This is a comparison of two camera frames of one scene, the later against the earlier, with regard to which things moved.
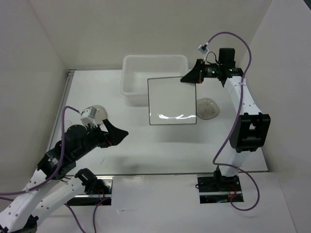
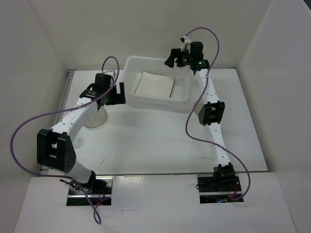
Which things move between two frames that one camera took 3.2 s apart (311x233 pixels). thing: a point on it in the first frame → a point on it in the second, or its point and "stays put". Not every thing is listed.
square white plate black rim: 171,101 → 151,84
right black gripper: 195,75 → 175,53
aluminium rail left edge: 56,129 stays put
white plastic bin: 135,70 stays put
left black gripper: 115,135 → 118,98
